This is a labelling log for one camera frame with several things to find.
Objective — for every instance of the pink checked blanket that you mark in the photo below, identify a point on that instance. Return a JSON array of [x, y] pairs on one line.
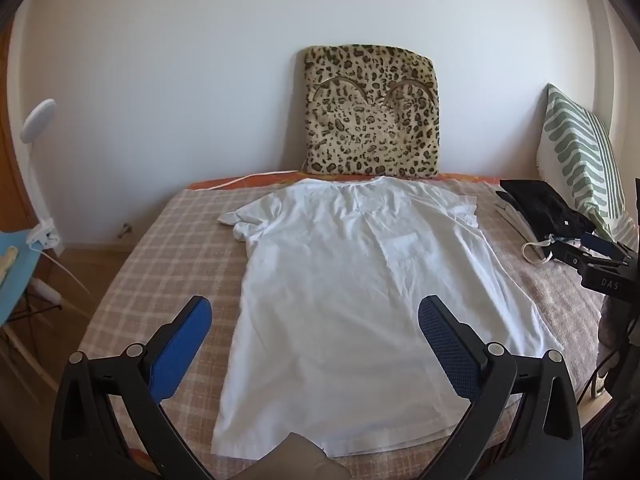
[[165, 240]]

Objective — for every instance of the grey cloth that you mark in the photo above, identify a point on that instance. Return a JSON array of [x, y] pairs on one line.
[[305, 460]]

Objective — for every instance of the leopard print cushion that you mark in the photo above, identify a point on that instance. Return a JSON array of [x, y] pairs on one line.
[[372, 120]]

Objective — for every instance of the dark cloth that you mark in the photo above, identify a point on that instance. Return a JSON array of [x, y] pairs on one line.
[[617, 360]]

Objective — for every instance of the wooden door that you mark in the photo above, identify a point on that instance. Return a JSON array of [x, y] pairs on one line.
[[10, 150]]

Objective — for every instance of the metal door stop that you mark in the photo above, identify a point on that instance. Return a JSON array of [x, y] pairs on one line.
[[124, 230]]

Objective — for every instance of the white t-shirt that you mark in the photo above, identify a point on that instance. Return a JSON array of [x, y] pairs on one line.
[[350, 285]]

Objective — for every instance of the white clip lamp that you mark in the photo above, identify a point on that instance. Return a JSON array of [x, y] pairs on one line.
[[37, 117]]

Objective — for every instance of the orange bed sheet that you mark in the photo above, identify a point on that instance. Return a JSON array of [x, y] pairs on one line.
[[240, 180]]

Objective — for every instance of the light blue chair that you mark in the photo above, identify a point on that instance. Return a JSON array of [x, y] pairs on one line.
[[20, 280]]

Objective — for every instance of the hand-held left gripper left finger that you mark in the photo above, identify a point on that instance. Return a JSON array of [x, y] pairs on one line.
[[181, 347]]

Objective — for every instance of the cream plastic item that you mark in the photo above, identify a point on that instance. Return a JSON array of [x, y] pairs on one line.
[[7, 262]]

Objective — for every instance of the green striped white pillow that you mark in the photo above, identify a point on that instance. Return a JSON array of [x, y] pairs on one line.
[[580, 155]]

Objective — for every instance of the black folded cloth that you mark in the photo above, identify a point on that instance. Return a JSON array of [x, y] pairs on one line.
[[542, 205]]

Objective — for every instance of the white folded clothes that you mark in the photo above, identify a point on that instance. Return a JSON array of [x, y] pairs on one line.
[[515, 220]]

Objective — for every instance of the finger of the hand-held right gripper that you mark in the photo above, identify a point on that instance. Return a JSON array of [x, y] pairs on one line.
[[570, 254], [600, 246]]

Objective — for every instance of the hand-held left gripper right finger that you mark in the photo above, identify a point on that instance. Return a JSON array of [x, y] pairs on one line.
[[447, 350]]

